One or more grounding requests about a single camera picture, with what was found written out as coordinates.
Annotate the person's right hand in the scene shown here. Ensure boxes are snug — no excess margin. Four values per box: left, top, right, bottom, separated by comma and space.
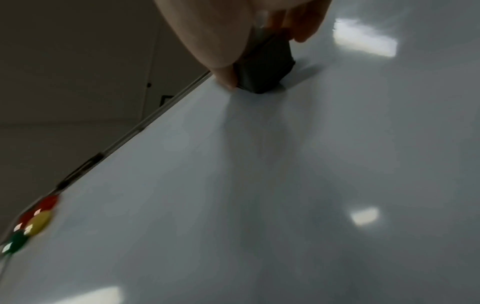
153, 0, 335, 90

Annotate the yellow round magnet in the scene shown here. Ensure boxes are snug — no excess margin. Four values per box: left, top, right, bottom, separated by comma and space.
24, 210, 54, 238

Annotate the black marker pen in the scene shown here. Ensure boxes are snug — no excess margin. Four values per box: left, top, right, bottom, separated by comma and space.
55, 153, 106, 191

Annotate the black whiteboard eraser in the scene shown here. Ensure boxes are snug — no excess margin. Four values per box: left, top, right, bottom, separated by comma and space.
232, 25, 297, 94

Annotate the white whiteboard with metal frame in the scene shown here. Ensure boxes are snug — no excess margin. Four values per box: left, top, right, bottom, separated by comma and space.
0, 0, 480, 304

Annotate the red round magnet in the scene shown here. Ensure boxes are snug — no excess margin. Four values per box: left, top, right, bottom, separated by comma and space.
36, 194, 61, 213
16, 210, 38, 229

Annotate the green round magnet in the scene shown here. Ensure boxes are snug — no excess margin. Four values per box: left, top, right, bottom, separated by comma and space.
1, 229, 31, 254

